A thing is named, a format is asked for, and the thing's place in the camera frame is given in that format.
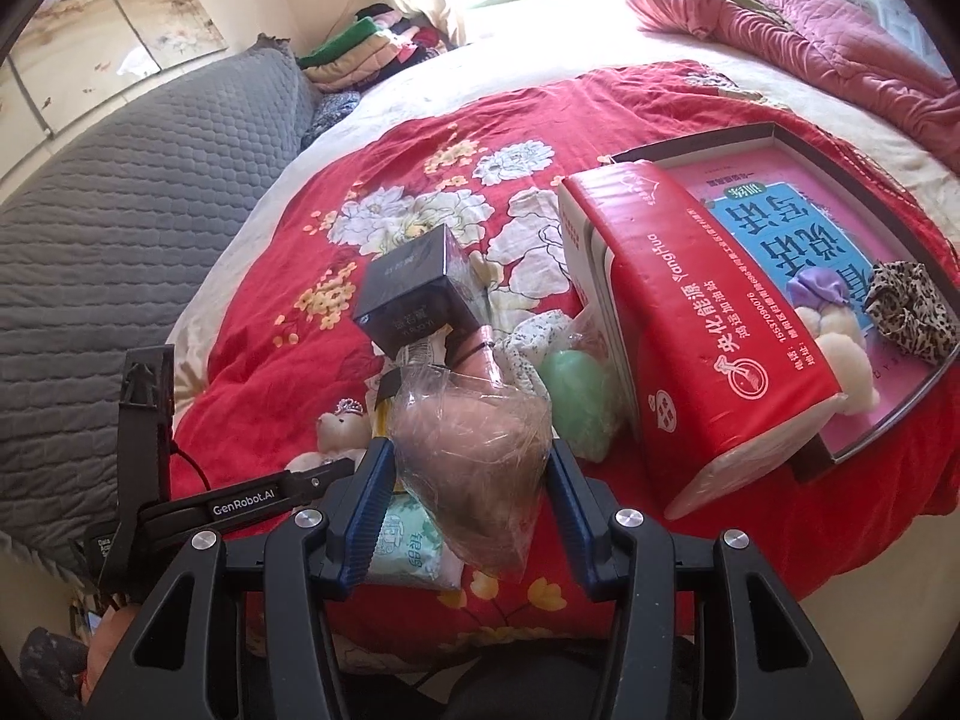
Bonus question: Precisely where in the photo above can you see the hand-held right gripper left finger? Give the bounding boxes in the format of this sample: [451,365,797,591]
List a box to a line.
[86,436,398,720]

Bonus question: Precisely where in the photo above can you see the stack of folded clothes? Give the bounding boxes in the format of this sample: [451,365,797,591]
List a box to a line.
[296,4,462,95]

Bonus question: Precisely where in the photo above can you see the purple scrunchie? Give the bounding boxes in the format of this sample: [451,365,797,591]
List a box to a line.
[784,272,867,316]

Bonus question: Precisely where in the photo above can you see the person's left forearm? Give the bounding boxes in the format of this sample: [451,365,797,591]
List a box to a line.
[19,604,140,720]

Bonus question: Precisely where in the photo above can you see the green white tissue packet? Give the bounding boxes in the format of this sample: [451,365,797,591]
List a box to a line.
[367,491,466,590]

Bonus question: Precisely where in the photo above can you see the green ball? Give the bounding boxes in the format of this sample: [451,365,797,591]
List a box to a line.
[536,349,627,462]

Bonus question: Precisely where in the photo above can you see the pink quilt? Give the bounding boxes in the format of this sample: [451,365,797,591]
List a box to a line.
[626,0,960,158]

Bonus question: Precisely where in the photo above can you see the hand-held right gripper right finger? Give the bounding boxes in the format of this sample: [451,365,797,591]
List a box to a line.
[546,441,863,720]

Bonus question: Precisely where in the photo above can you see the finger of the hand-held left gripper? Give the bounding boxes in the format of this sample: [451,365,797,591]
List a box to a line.
[118,345,175,518]
[139,456,355,541]

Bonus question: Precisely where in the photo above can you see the small teddy bear with crown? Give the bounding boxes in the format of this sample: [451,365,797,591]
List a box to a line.
[289,397,376,473]

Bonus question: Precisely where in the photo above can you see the black glossy box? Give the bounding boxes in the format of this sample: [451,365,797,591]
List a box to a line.
[352,223,488,361]

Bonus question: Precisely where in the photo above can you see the painted wall panel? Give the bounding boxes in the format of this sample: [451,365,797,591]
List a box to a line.
[0,0,230,136]

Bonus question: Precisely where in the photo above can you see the grey quilted sofa cover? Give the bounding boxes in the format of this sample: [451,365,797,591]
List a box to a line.
[0,45,323,563]

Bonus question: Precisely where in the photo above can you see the dark shallow box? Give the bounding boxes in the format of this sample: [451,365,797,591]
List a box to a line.
[600,121,960,485]

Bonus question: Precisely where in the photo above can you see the red floral blanket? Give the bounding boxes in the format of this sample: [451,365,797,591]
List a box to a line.
[169,60,960,653]

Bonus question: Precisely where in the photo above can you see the leopard print scrunchie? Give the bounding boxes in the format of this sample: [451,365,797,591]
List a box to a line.
[862,259,960,367]

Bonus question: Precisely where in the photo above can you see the pink sponge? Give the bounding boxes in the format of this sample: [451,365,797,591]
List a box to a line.
[386,364,556,578]

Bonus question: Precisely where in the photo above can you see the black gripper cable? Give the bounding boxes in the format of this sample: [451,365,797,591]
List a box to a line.
[169,441,217,500]

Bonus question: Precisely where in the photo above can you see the white plush toy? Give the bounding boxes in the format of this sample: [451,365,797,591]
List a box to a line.
[795,304,882,417]

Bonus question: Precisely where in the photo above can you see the dark patterned cloth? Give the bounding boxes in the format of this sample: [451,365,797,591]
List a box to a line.
[300,88,362,152]

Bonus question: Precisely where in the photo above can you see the white red carton box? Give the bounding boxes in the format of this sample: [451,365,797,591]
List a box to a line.
[556,160,845,522]

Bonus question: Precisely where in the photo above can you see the cream bed sheet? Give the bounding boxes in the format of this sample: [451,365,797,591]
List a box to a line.
[169,0,960,406]

